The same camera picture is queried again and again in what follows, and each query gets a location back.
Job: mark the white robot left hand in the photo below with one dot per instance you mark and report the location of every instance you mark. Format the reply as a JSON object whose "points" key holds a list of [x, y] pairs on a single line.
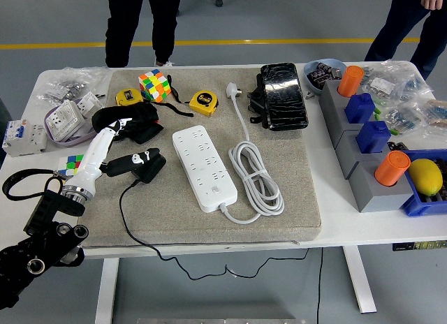
{"points": [[96, 156]]}

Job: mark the black plug adapter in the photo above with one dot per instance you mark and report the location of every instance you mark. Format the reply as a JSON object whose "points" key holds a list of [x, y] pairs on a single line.
{"points": [[152, 170]]}

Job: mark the white power strip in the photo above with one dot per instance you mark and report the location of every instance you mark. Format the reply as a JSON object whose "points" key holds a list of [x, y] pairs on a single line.
{"points": [[202, 163]]}

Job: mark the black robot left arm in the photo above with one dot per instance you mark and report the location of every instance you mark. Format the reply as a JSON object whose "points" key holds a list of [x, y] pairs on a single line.
{"points": [[38, 240]]}

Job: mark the small colourful puzzle cube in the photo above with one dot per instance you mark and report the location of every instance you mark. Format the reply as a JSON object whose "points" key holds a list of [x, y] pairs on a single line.
{"points": [[71, 165]]}

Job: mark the white socket panel purple rim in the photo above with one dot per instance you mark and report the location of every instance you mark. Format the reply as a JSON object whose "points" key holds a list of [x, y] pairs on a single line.
{"points": [[63, 119]]}

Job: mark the plain white socket panel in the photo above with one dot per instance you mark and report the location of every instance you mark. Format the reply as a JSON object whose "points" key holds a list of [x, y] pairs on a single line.
{"points": [[89, 102]]}

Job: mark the black fabric pouch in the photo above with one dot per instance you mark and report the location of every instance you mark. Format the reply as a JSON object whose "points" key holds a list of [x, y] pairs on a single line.
{"points": [[139, 118]]}

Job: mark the small yellow tape measure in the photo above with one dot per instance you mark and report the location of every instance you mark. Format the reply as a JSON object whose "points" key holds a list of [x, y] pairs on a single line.
{"points": [[127, 95]]}

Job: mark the white circuit breaker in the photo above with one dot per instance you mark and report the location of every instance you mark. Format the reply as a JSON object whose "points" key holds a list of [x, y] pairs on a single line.
{"points": [[24, 139]]}

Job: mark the clear bag of metal parts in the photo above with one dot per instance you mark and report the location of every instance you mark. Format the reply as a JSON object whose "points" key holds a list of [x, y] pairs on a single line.
{"points": [[66, 83]]}

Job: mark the large colourful puzzle cube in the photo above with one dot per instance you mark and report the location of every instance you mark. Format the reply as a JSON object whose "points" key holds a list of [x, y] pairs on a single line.
{"points": [[153, 84]]}

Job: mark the clear bag white label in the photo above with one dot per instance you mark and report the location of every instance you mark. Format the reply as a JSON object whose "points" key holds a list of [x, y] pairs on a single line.
{"points": [[384, 84]]}

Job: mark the clear bag brown components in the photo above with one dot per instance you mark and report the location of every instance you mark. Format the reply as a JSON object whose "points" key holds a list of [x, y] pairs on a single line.
{"points": [[436, 111]]}

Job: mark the orange cylinder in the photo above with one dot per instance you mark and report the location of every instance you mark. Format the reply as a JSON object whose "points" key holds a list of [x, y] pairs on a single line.
{"points": [[391, 168], [350, 81]]}

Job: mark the large yellow tape measure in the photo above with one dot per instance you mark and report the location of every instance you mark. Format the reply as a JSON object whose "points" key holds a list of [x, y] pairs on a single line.
{"points": [[203, 102]]}

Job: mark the clear bag blue components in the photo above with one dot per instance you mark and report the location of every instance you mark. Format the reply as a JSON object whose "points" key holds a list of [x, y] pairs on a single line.
{"points": [[405, 118]]}

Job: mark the small green clip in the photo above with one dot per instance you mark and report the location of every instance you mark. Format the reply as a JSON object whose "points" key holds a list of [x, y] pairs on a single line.
{"points": [[376, 111], [394, 131]]}

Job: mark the blue plastic block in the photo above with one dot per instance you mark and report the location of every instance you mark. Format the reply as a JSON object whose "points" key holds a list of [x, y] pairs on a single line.
{"points": [[359, 109], [373, 137]]}

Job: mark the grey-brown mat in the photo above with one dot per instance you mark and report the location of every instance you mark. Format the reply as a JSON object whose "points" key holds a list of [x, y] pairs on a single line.
{"points": [[209, 229]]}

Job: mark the white table leg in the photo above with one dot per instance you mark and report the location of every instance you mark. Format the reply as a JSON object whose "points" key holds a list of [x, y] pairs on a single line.
{"points": [[106, 292], [359, 282]]}

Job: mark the grey holder block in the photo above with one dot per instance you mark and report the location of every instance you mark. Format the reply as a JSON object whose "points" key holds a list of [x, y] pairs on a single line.
{"points": [[326, 93], [377, 198], [349, 153], [337, 128]]}

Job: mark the light blue bowl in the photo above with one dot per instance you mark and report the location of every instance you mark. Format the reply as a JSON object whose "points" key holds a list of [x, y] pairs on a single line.
{"points": [[311, 86]]}

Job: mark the small metal clip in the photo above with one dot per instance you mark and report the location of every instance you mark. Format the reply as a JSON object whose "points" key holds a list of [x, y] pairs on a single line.
{"points": [[311, 95]]}

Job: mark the yellow lemon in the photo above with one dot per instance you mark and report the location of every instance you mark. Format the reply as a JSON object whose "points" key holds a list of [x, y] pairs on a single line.
{"points": [[426, 177]]}

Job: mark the glossy black flat device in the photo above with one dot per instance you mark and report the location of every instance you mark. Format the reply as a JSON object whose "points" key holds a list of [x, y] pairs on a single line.
{"points": [[283, 97]]}

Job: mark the blue plastic bin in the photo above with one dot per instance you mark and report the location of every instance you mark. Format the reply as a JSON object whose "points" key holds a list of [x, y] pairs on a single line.
{"points": [[419, 205]]}

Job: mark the black table control panel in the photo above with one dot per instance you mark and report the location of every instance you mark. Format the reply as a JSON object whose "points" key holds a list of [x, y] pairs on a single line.
{"points": [[419, 246]]}

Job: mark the black plastic bracket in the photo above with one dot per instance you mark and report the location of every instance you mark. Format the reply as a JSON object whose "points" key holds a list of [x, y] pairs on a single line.
{"points": [[256, 100]]}

